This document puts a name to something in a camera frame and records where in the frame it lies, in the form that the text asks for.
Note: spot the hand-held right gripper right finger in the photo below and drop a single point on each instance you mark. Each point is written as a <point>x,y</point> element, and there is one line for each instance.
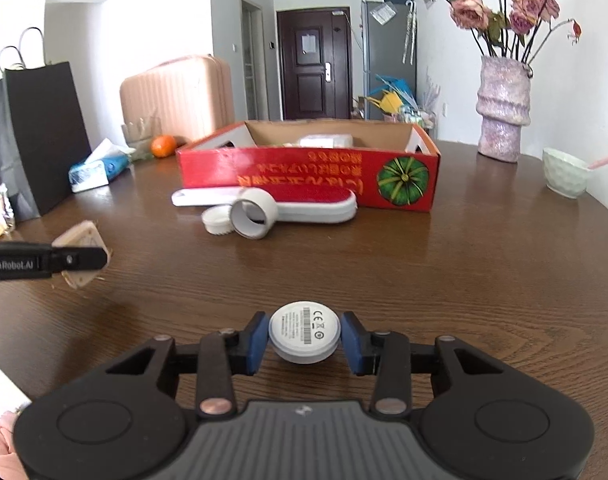
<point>351,347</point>

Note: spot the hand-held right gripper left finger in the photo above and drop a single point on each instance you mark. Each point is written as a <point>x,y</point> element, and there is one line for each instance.
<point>256,347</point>

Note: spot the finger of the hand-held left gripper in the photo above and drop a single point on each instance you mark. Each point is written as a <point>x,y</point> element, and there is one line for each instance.
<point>81,259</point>

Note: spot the beige block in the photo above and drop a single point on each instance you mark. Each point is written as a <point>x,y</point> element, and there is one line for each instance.
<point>80,234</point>

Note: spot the white round disc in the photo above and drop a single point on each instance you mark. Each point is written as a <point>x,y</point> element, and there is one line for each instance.
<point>304,330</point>

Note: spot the red cardboard box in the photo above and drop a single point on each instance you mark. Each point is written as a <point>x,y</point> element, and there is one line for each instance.
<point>304,180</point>

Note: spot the silver foil packet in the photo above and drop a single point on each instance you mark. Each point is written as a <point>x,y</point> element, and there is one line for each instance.
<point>5,207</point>

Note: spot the blue tissue pack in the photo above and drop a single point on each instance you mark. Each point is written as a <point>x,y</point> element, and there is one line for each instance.
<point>91,172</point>

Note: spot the black paper bag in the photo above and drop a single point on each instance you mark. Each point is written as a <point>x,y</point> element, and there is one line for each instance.
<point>39,135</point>

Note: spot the white ribbed cap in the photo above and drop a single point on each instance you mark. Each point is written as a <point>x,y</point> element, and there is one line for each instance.
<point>216,222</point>

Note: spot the clear glass container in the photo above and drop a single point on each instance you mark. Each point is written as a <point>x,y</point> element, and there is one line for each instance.
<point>140,135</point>

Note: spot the orange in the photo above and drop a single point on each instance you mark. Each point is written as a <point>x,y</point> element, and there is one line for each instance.
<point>163,146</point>

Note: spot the white tape roll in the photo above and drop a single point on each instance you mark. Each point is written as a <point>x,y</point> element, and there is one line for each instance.
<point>267,200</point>

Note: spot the white lint brush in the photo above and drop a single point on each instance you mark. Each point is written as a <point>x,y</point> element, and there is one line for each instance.
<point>309,205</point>

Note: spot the pink suitcase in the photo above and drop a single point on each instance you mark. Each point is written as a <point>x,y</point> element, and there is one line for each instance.
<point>179,95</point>

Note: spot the clear organizer with bottles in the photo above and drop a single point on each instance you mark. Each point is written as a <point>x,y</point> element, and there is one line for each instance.
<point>416,117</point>

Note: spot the pale green bowl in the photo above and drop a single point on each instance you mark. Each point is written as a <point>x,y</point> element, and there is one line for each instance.
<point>564,175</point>

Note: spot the dark wooden door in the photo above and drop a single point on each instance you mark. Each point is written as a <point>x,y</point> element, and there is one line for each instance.
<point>311,75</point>

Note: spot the pink speckled vase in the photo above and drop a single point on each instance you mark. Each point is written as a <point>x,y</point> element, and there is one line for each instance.
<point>501,110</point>

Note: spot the grey refrigerator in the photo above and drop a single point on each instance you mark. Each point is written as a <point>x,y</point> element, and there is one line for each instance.
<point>386,50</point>

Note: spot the pink spoon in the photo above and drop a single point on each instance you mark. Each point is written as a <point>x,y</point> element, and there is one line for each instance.
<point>606,161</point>

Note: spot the dried pink roses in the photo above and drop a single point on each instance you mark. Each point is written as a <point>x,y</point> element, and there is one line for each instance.
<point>471,10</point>

